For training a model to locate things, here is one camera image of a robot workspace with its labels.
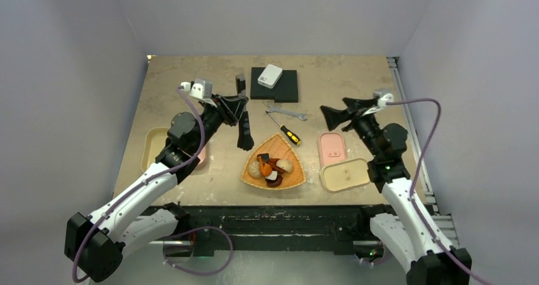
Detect pink lunch box lid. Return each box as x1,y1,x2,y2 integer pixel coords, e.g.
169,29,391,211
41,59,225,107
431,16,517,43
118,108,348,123
317,132,347,168

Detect black table front frame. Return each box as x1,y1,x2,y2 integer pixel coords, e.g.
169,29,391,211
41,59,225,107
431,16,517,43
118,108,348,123
163,203,394,256

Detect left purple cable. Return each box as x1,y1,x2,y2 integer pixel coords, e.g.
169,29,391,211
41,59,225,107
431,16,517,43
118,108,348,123
71,85,235,284

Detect dark red round food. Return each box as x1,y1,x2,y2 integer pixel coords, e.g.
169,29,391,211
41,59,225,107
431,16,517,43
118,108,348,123
266,174,283,188

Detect beige lunch box lid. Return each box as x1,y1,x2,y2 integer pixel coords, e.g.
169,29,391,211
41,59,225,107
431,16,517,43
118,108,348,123
320,158,371,193

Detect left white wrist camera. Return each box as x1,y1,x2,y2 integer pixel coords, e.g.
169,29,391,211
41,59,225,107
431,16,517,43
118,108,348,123
180,78,213,100

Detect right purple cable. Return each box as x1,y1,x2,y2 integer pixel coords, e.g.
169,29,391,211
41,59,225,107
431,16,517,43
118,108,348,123
358,98,493,285

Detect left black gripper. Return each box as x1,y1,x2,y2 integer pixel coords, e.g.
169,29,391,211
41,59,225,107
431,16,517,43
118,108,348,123
192,93,247,153

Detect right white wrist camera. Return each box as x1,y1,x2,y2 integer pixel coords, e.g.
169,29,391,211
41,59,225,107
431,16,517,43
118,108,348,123
362,89,395,116

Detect beige lunch box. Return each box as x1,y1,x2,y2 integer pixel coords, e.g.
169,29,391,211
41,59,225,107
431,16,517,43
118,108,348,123
140,127,168,173

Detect white black sushi piece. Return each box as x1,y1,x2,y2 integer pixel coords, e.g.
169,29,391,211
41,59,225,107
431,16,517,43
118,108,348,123
265,170,279,181

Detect woven bamboo basket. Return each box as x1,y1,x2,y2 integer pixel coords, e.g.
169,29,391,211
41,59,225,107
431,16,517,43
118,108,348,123
241,134,306,190

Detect dark red sausage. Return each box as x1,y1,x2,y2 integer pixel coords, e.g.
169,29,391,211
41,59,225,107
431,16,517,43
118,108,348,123
267,158,285,174

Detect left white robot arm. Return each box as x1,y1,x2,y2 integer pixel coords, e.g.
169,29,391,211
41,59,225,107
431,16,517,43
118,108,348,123
64,74,254,283

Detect aluminium rail right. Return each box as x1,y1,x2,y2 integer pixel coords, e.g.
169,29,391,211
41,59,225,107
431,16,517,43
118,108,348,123
386,57,440,215

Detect silver wrench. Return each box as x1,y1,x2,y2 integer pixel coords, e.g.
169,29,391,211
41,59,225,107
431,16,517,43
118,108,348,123
266,105,308,121

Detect purple cable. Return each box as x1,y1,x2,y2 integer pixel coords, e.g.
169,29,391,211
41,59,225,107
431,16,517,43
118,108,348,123
358,98,493,285
71,85,235,284

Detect black metal tongs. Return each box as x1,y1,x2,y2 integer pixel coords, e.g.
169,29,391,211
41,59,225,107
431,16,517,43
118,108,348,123
237,90,254,151

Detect yellow black screwdriver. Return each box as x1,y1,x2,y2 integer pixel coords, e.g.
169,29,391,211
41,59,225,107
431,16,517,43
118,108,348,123
266,111,301,146

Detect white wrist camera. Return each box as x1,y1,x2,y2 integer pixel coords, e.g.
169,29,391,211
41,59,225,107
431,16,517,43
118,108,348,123
362,89,395,116
180,78,213,100

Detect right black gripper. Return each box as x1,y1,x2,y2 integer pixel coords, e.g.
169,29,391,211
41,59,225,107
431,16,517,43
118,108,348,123
320,97,383,159

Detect black foam block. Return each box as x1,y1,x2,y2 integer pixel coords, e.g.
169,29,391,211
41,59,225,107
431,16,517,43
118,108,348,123
250,67,299,103

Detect orange fried chicken piece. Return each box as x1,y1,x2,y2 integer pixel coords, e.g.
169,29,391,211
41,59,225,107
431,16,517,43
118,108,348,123
258,157,273,177

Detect white small box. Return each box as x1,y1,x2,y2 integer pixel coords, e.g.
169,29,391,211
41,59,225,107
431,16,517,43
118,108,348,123
257,64,283,89

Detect beige steamed bun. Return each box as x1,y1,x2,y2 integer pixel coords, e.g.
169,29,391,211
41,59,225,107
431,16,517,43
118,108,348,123
247,161,262,178
276,159,294,173

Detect pink lunch box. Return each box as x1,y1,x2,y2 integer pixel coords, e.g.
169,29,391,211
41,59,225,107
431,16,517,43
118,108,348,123
193,144,208,174

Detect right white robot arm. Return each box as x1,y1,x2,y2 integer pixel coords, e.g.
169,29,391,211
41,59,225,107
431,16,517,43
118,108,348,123
320,96,472,284

